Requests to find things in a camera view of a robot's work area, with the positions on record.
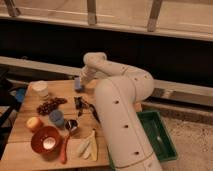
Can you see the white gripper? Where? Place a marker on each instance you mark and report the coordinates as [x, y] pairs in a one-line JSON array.
[[87, 74]]

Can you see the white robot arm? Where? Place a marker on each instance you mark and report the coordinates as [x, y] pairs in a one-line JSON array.
[[115, 97]]

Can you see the white cup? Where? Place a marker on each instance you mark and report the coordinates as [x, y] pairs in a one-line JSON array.
[[41, 88]]

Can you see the blue plastic cup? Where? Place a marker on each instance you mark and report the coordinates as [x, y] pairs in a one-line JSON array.
[[57, 118]]

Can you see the metal measuring cup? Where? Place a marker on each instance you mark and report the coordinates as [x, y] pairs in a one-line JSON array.
[[71, 125]]

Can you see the bunch of dark grapes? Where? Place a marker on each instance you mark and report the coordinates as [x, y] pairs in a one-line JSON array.
[[49, 106]]

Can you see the orange carrot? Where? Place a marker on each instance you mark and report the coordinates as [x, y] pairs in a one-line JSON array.
[[63, 155]]

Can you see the blue object at table edge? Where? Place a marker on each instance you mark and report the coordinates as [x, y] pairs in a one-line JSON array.
[[20, 94]]

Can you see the red yellow apple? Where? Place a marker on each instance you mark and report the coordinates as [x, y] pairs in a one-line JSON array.
[[34, 123]]

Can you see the peeled banana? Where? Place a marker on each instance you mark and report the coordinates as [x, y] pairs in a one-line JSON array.
[[88, 147]]

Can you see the orange bowl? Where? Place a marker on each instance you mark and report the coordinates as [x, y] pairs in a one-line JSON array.
[[45, 140]]

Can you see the green plastic tray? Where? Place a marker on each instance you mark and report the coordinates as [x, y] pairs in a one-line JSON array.
[[160, 135]]

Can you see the black chair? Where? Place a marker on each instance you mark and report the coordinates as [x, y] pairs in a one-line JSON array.
[[6, 99]]

